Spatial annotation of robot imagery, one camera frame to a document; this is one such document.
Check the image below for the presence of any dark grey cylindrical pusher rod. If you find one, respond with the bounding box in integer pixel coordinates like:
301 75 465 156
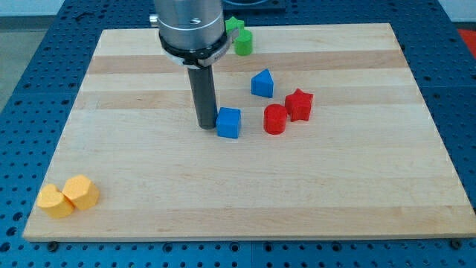
187 66 218 130

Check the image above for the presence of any blue cube block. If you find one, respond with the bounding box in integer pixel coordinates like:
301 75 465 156
216 107 241 138

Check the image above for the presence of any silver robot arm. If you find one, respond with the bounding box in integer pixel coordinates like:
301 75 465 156
154 0 239 130

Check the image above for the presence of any green cylinder block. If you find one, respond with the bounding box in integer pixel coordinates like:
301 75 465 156
234 29 253 56

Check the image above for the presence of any blue triangular prism block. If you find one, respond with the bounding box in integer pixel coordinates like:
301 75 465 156
251 69 274 98

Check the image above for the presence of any green star block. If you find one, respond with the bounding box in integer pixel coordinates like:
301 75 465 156
225 16 245 34

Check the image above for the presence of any red cylinder block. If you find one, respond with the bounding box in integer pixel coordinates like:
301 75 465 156
263 104 288 135

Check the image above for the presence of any red star block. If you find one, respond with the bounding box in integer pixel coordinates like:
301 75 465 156
285 88 314 122

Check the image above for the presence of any light wooden board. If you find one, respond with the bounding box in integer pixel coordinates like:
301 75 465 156
23 23 475 242

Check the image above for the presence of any yellow hexagon block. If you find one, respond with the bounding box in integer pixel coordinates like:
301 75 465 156
62 174 100 211

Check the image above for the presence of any yellow heart block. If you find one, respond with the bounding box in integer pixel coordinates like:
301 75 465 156
36 184 74 219

